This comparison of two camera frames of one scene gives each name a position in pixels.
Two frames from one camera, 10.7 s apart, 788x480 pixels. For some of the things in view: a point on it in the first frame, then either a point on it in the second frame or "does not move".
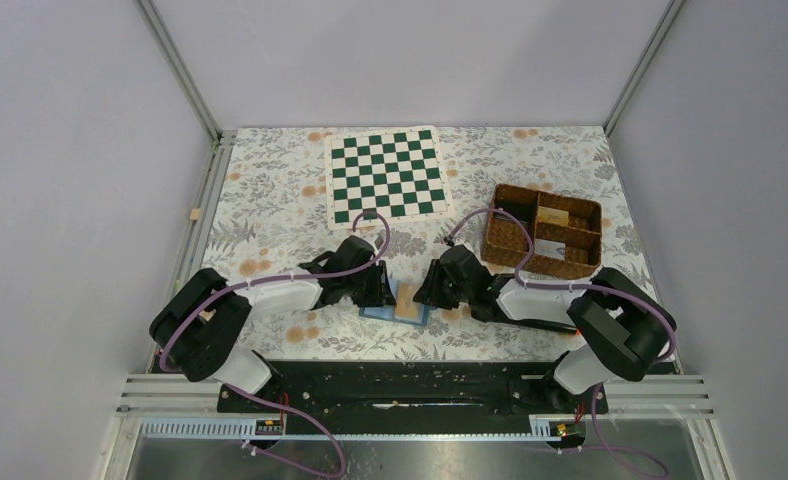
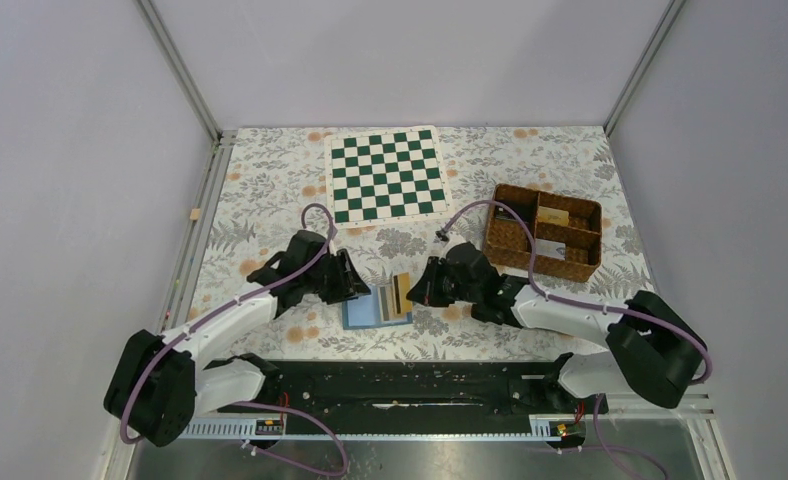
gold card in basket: (549, 215) does not move
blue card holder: (389, 312) -> (365, 312)
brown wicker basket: (567, 232) does not move
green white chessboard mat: (400, 174) does not move
